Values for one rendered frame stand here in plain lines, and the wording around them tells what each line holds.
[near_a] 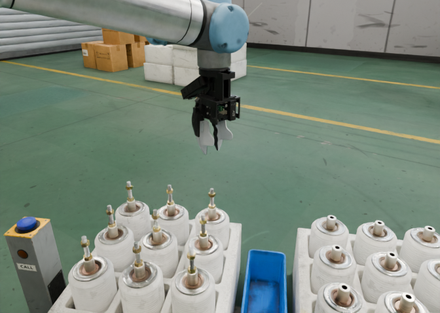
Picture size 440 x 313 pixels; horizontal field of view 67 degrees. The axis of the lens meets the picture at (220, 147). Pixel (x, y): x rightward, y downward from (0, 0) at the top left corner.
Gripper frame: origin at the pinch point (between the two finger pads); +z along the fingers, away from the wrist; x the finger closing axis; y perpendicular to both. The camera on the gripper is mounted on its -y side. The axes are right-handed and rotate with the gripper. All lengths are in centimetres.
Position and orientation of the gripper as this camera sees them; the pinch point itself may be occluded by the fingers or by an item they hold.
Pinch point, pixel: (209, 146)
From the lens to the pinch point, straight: 84.2
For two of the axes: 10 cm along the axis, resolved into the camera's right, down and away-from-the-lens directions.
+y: 6.3, 3.2, -7.1
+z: 0.0, 9.1, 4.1
